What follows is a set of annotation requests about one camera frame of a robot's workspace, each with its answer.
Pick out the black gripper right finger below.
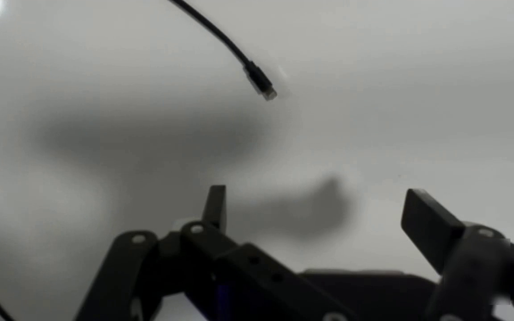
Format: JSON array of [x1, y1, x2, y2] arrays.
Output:
[[401, 187, 514, 321]]

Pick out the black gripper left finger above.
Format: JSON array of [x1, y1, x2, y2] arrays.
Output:
[[76, 184, 335, 321]]

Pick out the black charger cable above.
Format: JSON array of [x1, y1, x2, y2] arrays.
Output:
[[0, 0, 281, 321]]

